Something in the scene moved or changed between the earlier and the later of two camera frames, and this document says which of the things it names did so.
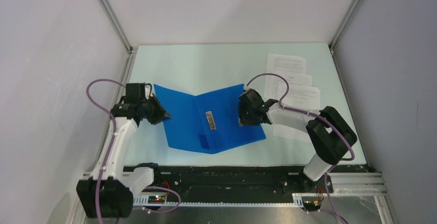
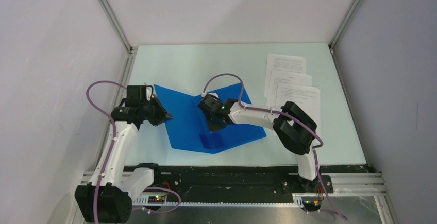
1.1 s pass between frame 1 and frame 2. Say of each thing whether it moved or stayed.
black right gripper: moved
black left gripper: stayed
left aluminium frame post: stayed
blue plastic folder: stayed
